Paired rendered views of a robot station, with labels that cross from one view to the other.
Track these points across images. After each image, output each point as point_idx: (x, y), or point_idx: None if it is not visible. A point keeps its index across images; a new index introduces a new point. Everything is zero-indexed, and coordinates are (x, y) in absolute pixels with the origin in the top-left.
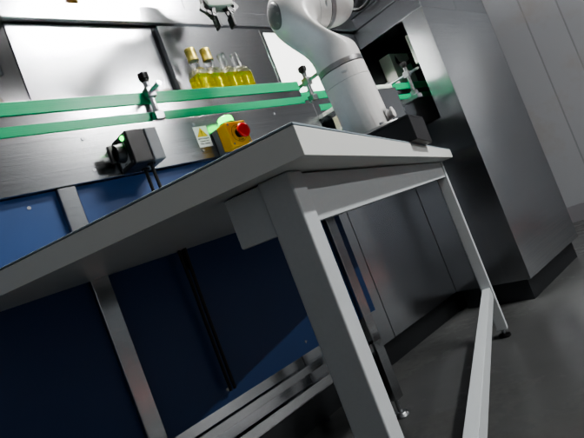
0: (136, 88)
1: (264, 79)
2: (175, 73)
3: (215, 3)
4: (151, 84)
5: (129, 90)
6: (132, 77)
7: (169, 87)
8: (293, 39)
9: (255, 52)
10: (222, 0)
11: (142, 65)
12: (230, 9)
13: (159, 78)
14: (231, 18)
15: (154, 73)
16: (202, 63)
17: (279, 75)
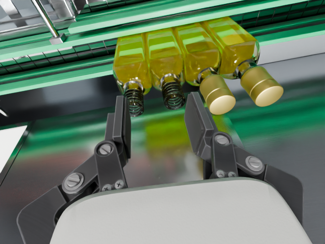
0: (298, 124)
1: (46, 155)
2: (239, 139)
3: (227, 193)
4: (272, 132)
5: (308, 119)
6: (309, 138)
7: (240, 132)
8: None
9: (15, 217)
10: (163, 221)
11: (298, 161)
12: (106, 170)
13: (258, 143)
14: (126, 124)
15: (270, 150)
16: (176, 168)
17: (1, 170)
